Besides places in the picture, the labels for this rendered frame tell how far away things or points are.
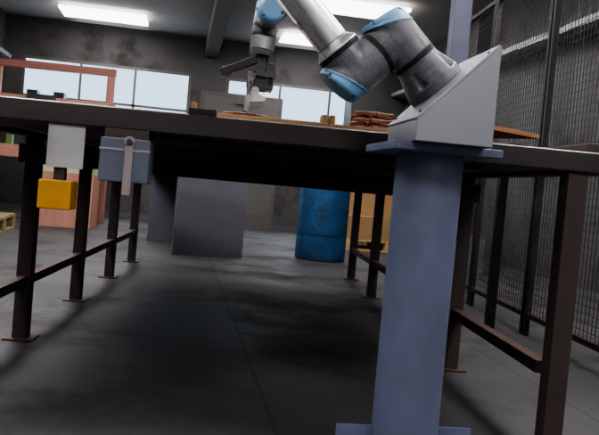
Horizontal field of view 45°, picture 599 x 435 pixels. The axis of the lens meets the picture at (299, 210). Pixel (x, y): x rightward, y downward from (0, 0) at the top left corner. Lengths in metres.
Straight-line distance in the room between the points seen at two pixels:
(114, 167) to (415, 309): 0.90
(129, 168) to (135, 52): 10.15
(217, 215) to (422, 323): 5.37
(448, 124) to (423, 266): 0.35
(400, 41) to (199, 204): 5.33
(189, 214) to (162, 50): 5.55
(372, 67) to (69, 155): 0.87
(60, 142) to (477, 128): 1.12
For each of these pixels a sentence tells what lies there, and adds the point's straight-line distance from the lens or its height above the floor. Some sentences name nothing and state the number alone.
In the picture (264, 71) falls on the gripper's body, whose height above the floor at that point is 1.08.
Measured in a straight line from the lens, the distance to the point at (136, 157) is 2.05.
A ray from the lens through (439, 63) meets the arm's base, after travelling 1.85.
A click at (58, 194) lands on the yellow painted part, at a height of 0.66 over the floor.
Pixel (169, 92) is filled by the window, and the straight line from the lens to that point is 12.05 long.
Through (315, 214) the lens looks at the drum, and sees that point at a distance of 7.47.
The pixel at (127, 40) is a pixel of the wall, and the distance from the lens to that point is 12.21.
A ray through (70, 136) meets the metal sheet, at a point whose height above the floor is 0.82.
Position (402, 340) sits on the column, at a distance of 1.83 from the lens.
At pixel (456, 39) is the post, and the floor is 1.64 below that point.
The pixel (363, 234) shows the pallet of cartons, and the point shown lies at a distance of 9.36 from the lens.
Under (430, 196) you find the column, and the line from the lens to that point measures 1.80.
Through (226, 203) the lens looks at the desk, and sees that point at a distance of 7.09.
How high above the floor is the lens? 0.74
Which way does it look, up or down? 2 degrees down
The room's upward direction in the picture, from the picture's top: 5 degrees clockwise
